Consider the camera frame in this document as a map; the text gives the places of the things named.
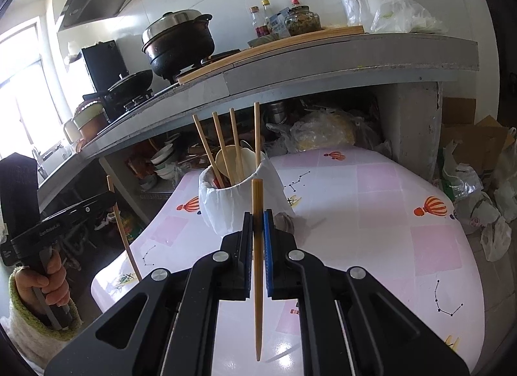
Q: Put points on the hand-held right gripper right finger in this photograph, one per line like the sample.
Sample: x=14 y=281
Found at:
x=268 y=254

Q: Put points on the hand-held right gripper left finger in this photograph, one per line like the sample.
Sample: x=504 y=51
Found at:
x=247 y=254

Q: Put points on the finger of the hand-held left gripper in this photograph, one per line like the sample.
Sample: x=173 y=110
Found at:
x=93 y=206

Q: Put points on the round white ceramic spoon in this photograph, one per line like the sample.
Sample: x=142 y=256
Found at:
x=226 y=160

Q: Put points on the person's left forearm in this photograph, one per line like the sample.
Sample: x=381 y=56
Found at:
x=24 y=331

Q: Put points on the person's left hand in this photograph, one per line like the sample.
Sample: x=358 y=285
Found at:
x=56 y=283

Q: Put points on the cream kettle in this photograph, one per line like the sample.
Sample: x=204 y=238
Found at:
x=70 y=129

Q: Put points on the stack of ceramic bowls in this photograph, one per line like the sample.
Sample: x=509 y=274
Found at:
x=163 y=162

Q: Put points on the gas stove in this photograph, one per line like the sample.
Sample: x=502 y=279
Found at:
x=129 y=102

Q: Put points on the black wok with lid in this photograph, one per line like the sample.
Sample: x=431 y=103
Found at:
x=131 y=81

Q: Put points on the bag of yellow food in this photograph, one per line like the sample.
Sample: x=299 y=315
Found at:
x=323 y=133

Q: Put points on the tall black box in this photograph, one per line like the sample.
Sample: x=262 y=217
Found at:
x=103 y=65

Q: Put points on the black cooking pot steel lid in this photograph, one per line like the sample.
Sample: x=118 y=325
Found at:
x=181 y=48

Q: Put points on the pile of plastic bags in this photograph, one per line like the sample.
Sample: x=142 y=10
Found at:
x=460 y=186

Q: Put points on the wooden cutting board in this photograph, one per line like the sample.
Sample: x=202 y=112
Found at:
x=282 y=40

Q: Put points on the cardboard box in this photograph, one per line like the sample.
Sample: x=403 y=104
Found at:
x=464 y=137

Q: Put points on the blue packet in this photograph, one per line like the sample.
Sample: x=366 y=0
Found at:
x=278 y=22

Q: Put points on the red sauce glass bottle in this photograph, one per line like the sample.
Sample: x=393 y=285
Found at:
x=255 y=20

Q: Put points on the yellow cap glass bottle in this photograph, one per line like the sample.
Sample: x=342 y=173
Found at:
x=266 y=12

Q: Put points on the small clear plastic bag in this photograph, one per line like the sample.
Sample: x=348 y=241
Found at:
x=352 y=8

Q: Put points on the large clear plastic bag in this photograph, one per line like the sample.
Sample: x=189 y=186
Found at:
x=404 y=16

